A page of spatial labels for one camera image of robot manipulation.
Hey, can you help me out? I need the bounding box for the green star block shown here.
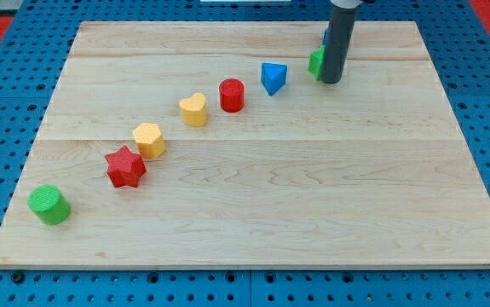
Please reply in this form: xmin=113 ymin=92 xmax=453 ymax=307
xmin=308 ymin=45 xmax=325 ymax=81

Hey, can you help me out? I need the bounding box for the blue triangle block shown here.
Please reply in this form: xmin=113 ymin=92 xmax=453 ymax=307
xmin=261 ymin=62 xmax=287 ymax=96

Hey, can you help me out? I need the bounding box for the red star block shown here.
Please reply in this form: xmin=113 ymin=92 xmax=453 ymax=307
xmin=105 ymin=145 xmax=147 ymax=188

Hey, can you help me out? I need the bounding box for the red cylinder block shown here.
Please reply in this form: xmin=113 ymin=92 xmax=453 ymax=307
xmin=219 ymin=78 xmax=245 ymax=113

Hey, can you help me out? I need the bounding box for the yellow heart block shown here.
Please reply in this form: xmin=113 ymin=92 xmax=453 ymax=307
xmin=179 ymin=93 xmax=207 ymax=127

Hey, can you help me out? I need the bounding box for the light wooden board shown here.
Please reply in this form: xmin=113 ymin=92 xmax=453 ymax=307
xmin=0 ymin=21 xmax=490 ymax=270

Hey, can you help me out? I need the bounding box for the yellow hexagon block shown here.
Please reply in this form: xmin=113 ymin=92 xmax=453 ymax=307
xmin=133 ymin=123 xmax=165 ymax=159

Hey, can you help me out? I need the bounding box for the blue block behind tool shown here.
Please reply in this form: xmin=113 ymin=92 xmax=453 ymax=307
xmin=321 ymin=28 xmax=329 ymax=46

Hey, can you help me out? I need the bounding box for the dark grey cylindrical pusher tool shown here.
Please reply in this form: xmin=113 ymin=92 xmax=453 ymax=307
xmin=320 ymin=0 xmax=362 ymax=84

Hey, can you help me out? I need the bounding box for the green cylinder block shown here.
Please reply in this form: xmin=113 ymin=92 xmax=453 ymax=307
xmin=27 ymin=184 xmax=71 ymax=225

